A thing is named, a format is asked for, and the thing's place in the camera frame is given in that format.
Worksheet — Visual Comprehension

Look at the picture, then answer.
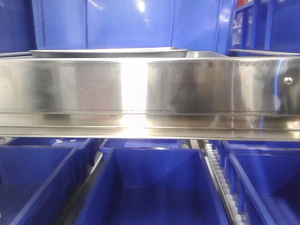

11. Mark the large blue bin upper centre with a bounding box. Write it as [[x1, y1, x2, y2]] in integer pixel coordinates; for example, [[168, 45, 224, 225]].
[[31, 0, 236, 54]]

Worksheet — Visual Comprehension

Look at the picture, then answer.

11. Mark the stainless steel shelf front panel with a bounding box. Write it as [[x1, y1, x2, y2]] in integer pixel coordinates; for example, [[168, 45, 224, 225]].
[[0, 57, 300, 141]]

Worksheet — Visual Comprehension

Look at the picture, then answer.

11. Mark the silver panel screw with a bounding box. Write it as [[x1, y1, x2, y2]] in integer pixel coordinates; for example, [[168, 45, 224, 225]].
[[284, 76, 293, 86]]

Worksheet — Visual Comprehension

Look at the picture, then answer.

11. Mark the blue bin lower centre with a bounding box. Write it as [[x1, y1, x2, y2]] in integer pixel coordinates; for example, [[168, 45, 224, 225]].
[[76, 149, 228, 225]]

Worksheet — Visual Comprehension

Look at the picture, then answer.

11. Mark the blue ribbed bin upper right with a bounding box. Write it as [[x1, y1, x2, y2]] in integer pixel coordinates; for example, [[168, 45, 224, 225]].
[[229, 0, 300, 56]]

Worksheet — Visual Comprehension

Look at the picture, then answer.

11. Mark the silver steel tray on shelf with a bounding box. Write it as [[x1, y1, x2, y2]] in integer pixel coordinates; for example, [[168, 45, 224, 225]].
[[186, 51, 227, 58]]

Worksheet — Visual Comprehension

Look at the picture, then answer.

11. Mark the roller conveyor rail lower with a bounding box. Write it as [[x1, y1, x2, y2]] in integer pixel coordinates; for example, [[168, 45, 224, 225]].
[[204, 141, 245, 225]]

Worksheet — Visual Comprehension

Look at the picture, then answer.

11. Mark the blue bin lower right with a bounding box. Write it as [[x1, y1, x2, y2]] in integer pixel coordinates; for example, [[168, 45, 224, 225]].
[[229, 150, 300, 225]]

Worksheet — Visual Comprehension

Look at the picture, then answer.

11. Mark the blue bin lower left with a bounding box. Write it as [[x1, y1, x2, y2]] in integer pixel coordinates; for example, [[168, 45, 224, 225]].
[[0, 145, 79, 225]]

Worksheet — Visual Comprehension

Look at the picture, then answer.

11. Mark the silver steel tray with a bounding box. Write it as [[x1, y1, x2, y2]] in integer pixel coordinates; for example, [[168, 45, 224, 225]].
[[186, 51, 227, 58], [30, 47, 188, 58]]

